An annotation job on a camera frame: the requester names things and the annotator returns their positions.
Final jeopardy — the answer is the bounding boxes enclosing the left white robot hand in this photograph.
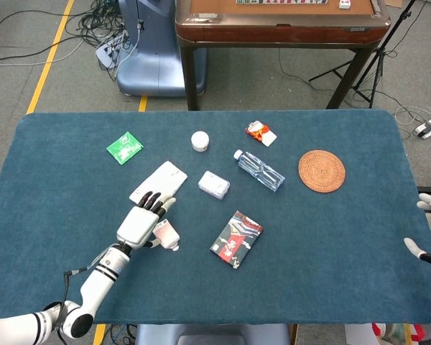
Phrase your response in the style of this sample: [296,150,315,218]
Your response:
[116,192,177,251]

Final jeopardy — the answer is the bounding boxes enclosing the long white wipes packet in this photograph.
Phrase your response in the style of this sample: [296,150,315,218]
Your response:
[129,160,188,205]

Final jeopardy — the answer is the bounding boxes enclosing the green foil sachet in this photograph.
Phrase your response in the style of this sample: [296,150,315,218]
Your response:
[106,131,145,166]

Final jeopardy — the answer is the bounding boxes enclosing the black red printed box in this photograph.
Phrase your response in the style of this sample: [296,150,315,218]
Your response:
[209,210,264,270]

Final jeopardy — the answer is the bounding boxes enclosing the round clear swab jar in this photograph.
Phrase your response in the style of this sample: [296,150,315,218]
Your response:
[190,130,210,153]

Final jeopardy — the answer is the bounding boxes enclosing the round woven rattan coaster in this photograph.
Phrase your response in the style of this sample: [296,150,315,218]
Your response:
[297,149,346,194]

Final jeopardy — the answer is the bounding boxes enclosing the grey blue robot torso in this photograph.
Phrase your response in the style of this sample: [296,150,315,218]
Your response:
[134,323,292,345]

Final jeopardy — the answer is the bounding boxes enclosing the clear plastic water bottle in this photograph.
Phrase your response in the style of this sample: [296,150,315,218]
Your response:
[233,149,286,193]

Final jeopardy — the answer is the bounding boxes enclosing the black tripod stand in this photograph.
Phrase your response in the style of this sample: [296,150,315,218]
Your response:
[308,0,417,109]

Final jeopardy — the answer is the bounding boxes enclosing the red orange snack packet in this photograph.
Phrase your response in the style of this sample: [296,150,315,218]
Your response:
[245,121,278,147]

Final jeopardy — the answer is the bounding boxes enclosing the white power strip with plugs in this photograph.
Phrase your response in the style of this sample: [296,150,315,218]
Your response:
[95,30,130,71]

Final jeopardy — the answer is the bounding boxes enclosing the brown mahjong table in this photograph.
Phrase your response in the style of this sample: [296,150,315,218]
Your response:
[175,0,391,111]

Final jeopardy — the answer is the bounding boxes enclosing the row of face-up mahjong tiles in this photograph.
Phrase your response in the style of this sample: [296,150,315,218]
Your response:
[236,0,329,5]

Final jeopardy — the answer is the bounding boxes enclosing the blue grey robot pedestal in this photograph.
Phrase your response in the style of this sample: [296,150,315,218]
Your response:
[115,0,208,97]

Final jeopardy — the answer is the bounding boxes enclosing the hanging black cable with connector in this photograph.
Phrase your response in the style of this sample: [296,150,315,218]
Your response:
[134,0,145,47]

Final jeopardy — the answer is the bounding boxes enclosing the tangle of black floor cables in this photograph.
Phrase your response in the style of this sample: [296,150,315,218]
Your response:
[0,0,130,82]

